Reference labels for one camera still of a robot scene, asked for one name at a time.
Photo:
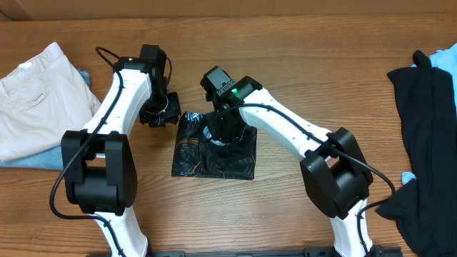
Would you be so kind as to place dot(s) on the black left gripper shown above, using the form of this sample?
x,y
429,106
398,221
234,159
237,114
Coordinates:
x,y
171,116

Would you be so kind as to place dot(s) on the black printed cycling jersey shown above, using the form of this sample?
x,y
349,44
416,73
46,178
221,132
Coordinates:
x,y
196,154

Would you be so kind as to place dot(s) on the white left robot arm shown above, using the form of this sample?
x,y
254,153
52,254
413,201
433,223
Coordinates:
x,y
99,179

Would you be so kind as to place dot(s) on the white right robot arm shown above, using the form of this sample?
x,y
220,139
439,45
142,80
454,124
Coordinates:
x,y
334,171

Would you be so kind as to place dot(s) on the beige folded trousers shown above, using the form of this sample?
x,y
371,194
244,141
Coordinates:
x,y
40,100

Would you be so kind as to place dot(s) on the blue folded jeans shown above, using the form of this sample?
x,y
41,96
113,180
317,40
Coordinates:
x,y
50,157

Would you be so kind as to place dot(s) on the light blue garment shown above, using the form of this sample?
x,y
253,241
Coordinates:
x,y
446,60

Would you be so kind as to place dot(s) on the black garment pile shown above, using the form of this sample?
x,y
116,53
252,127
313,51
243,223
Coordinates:
x,y
424,209

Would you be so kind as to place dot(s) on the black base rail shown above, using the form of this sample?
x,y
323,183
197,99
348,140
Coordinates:
x,y
376,251

